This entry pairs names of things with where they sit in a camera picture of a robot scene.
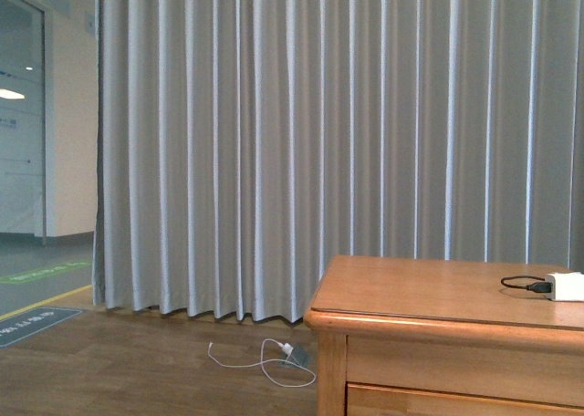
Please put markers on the wooden top drawer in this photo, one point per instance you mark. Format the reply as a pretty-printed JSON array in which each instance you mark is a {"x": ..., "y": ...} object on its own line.
[{"x": 373, "y": 400}]

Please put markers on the white power bank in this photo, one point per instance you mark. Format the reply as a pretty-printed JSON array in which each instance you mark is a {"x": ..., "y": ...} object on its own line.
[{"x": 566, "y": 286}]

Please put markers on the grey pleated curtain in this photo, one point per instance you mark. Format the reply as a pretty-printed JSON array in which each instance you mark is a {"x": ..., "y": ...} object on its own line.
[{"x": 245, "y": 143}]

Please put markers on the white charger plug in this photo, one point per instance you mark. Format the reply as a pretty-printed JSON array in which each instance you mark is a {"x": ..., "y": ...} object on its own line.
[{"x": 286, "y": 348}]

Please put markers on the open floor socket box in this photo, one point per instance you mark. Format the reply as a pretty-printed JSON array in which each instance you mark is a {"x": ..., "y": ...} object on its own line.
[{"x": 298, "y": 359}]

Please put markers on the wooden nightstand cabinet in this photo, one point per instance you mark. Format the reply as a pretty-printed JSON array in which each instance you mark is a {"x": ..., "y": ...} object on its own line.
[{"x": 443, "y": 326}]

